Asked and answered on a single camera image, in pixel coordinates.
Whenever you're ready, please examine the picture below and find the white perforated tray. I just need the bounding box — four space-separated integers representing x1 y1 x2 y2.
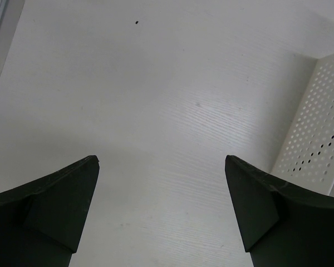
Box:
271 54 334 197

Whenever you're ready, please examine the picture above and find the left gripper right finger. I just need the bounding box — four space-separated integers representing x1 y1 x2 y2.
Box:
225 155 334 266

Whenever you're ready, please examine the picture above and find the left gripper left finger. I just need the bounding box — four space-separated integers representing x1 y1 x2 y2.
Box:
0 155 100 266

